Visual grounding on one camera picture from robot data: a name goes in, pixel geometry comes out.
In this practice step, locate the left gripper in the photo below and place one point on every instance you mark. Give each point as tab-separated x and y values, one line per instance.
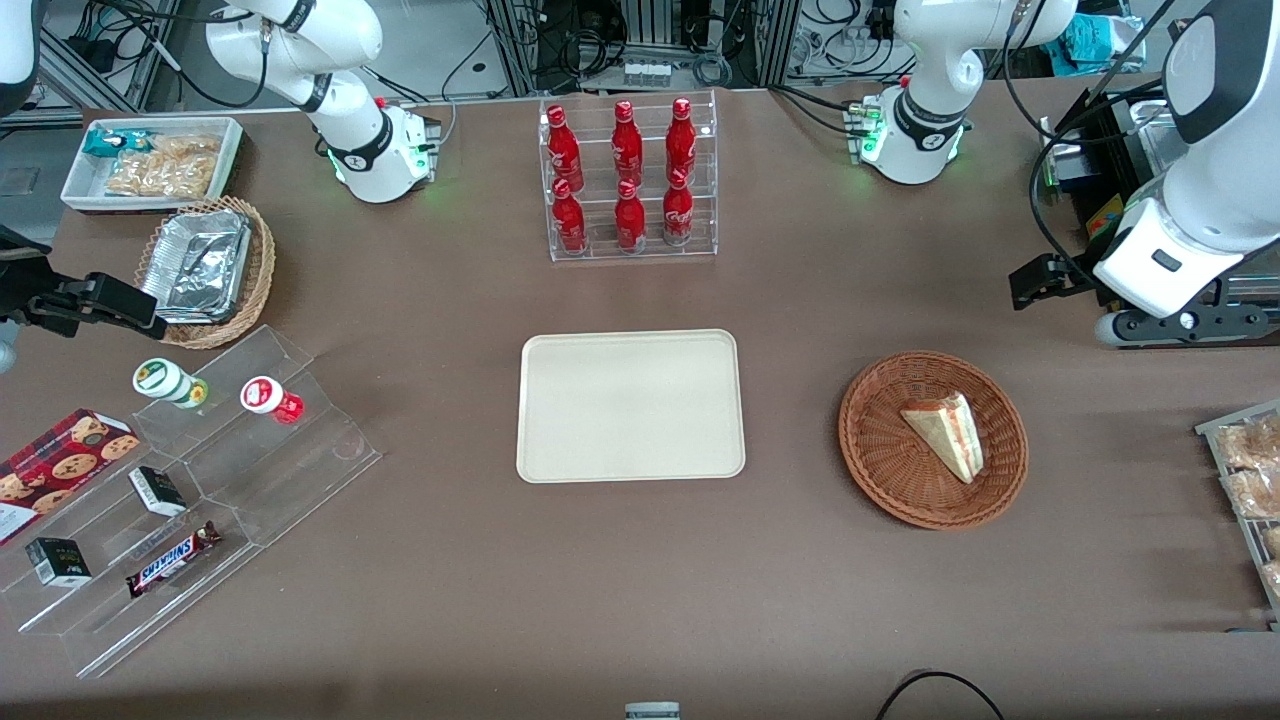
1084	277

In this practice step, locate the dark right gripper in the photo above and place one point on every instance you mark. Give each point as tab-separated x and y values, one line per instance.
22	290

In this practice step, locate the triangular sandwich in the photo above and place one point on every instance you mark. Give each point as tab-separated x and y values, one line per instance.
950	435

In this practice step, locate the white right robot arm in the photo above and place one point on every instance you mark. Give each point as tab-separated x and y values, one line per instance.
350	150

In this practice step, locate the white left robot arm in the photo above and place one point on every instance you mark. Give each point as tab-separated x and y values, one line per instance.
930	60

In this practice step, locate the aluminium foil tray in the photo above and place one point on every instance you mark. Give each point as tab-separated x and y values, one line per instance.
195	265

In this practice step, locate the light oval wicker basket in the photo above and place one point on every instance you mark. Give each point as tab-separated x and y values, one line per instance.
255	270

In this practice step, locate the brown round wicker basket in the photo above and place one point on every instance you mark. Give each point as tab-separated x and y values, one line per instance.
900	490

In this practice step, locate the beige plastic tray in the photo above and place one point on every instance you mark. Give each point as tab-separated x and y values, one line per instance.
630	405

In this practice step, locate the green label yogurt cup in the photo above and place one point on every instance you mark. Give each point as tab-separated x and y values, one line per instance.
165	381

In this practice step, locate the white rectangular snack bin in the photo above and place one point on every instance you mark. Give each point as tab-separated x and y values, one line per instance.
85	185

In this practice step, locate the clear bag of crackers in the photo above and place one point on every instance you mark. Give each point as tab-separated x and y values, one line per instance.
165	168

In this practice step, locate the black food warmer machine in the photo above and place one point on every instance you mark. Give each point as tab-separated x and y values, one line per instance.
1115	135

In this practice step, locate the teal snack packet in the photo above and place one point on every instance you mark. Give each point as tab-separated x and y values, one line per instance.
112	142

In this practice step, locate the red cookie box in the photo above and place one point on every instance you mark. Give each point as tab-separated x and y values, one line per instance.
55	470

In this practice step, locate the red label yogurt cup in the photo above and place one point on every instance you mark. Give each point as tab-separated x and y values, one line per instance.
268	397

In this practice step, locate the small black box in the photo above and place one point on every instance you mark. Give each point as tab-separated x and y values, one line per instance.
157	491
58	562

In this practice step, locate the teal plastic bag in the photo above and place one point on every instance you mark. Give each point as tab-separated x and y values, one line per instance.
1095	45

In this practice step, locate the clear acrylic tiered stand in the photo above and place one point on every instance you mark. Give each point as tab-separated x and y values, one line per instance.
280	480

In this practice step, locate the wrapped brown pastry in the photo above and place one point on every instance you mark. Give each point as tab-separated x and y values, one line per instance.
1273	540
1250	445
1273	578
1258	492

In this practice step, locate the snickers chocolate bar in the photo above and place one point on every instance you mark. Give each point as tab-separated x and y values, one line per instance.
172	560

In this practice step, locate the clear acrylic bottle rack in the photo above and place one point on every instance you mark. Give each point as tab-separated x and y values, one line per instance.
700	250

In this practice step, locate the red cola bottle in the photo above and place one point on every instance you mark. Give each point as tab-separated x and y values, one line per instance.
570	218
627	140
563	145
681	138
630	215
678	210

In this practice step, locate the white power strip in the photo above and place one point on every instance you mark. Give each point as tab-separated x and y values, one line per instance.
645	72

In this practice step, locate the small grey device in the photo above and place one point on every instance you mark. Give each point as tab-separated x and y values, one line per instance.
652	712

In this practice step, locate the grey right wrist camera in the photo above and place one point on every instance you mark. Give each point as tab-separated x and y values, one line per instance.
6	345

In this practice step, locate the aluminium frame rack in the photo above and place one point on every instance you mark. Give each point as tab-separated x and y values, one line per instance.
510	40

